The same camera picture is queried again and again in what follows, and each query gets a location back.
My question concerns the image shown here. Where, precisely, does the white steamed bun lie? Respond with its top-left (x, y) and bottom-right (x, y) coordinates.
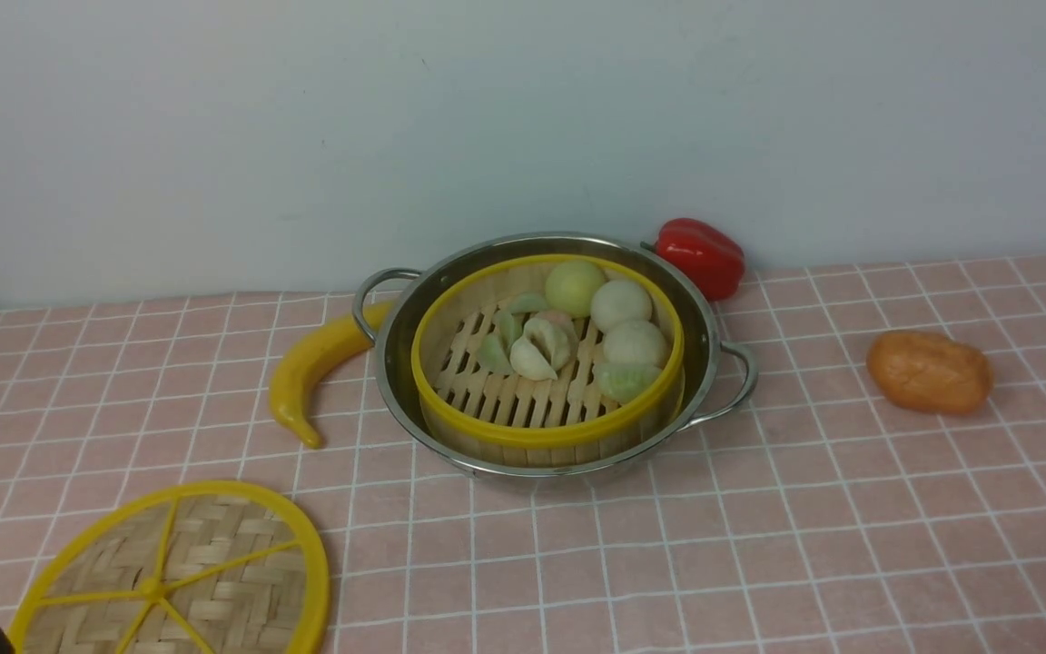
top-left (602, 320), bottom-right (670, 368)
top-left (589, 278), bottom-right (655, 334)

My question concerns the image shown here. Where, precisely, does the white steamed bun upper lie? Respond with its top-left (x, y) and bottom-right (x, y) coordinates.
top-left (589, 278), bottom-right (655, 334)

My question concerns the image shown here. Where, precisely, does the pink checkered tablecloth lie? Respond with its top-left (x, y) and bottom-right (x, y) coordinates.
top-left (0, 256), bottom-right (1046, 653)

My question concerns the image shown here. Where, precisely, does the white steamed bun lower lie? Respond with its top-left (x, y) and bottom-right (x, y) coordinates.
top-left (602, 320), bottom-right (670, 368)

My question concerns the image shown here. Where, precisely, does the stainless steel pot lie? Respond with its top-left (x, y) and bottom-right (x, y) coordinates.
top-left (353, 233), bottom-right (758, 481)

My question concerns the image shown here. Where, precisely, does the green steamed bun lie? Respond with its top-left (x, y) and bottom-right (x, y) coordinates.
top-left (544, 258), bottom-right (607, 319)

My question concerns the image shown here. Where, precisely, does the yellow banana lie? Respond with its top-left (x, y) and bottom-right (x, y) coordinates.
top-left (269, 315), bottom-right (373, 450)

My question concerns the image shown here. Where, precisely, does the red bell pepper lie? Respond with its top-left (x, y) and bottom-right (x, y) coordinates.
top-left (642, 218), bottom-right (746, 302)

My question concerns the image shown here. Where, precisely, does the orange brown bread roll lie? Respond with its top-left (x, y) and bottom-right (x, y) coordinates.
top-left (866, 330), bottom-right (995, 415)

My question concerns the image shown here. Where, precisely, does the yellow woven bamboo steamer lid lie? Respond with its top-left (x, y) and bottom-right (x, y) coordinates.
top-left (8, 481), bottom-right (331, 653)

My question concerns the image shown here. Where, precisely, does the yellow rimmed bamboo steamer basket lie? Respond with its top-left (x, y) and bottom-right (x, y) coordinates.
top-left (410, 255), bottom-right (686, 468)

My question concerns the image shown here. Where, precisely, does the pale green dumpling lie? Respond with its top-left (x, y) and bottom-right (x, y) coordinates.
top-left (476, 332), bottom-right (514, 376)

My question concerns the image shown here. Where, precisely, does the pink white dumpling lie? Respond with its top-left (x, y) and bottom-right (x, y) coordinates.
top-left (523, 310), bottom-right (578, 373)

